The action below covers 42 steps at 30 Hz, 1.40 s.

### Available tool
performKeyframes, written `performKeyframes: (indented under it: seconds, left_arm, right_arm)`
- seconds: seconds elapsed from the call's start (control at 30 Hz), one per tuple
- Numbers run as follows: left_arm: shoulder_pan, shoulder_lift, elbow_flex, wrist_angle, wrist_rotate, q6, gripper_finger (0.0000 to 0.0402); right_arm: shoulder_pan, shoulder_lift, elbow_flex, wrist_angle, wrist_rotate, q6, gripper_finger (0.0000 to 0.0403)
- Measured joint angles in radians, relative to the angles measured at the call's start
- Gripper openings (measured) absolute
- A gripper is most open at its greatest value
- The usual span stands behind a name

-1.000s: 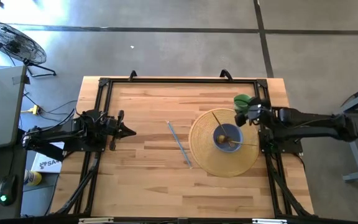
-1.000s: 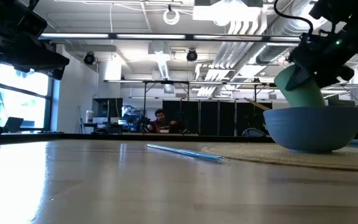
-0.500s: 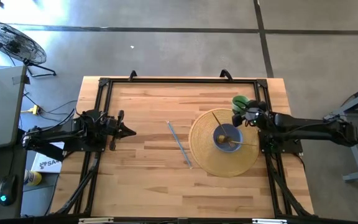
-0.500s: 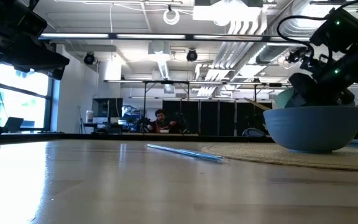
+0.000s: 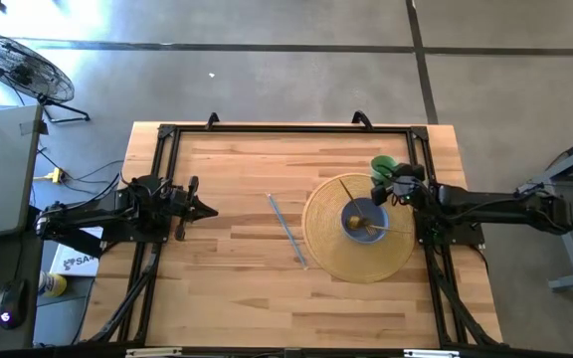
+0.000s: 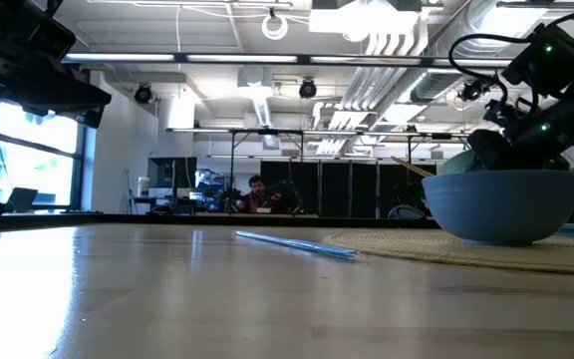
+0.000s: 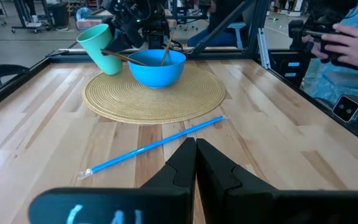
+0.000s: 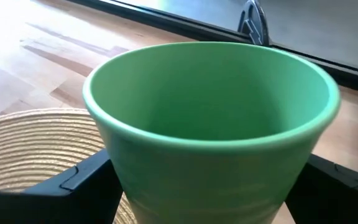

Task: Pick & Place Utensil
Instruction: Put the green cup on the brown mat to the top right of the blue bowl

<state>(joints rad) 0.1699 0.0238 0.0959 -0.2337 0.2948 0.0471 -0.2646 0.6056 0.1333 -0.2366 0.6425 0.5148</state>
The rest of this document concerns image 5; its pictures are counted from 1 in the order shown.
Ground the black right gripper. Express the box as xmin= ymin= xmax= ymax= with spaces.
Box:
xmin=370 ymin=162 xmax=427 ymax=208

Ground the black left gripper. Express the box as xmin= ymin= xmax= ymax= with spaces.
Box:
xmin=167 ymin=175 xmax=220 ymax=243

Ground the blue bowl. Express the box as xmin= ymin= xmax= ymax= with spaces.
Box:
xmin=340 ymin=197 xmax=390 ymax=245

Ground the gold metal fork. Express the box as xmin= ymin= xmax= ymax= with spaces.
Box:
xmin=363 ymin=222 xmax=413 ymax=237

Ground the gold metal spoon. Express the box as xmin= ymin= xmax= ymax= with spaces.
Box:
xmin=337 ymin=177 xmax=365 ymax=232

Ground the green plastic cup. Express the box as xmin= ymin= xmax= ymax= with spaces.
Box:
xmin=369 ymin=154 xmax=400 ymax=183

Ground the round woven straw placemat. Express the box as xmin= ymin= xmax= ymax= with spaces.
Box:
xmin=300 ymin=172 xmax=417 ymax=284

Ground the blue wrapped drinking straw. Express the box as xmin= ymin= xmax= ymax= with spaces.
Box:
xmin=265 ymin=192 xmax=309 ymax=270

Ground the white printed cardboard box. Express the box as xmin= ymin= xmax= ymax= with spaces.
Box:
xmin=49 ymin=226 xmax=104 ymax=278

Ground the yellow bottle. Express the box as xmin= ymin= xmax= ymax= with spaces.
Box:
xmin=37 ymin=270 xmax=69 ymax=299

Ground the grey metal stand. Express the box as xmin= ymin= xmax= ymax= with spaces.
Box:
xmin=516 ymin=126 xmax=573 ymax=293

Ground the black computer mouse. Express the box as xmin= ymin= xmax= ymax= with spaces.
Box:
xmin=0 ymin=277 xmax=30 ymax=331

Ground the black floor fan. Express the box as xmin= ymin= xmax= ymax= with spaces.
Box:
xmin=0 ymin=32 xmax=92 ymax=124

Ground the black aluminium table frame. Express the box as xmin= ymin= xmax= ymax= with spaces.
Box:
xmin=82 ymin=123 xmax=505 ymax=349

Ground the black floor cable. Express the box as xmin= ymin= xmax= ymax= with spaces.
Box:
xmin=31 ymin=147 xmax=125 ymax=196

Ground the silver metal bracket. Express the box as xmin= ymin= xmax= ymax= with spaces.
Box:
xmin=403 ymin=348 xmax=462 ymax=358
xmin=125 ymin=347 xmax=184 ymax=358

